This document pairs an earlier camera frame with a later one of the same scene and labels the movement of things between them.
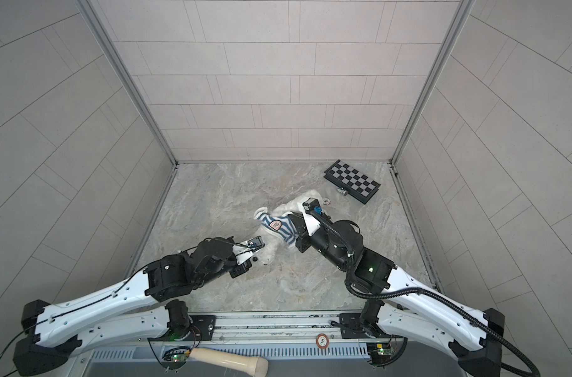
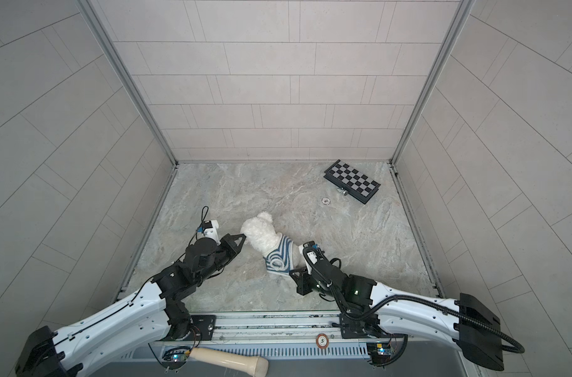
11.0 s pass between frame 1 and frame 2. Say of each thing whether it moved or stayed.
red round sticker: stayed
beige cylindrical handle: stayed
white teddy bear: moved
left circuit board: stayed
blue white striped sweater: moved
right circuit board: stayed
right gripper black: moved
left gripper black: moved
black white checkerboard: stayed
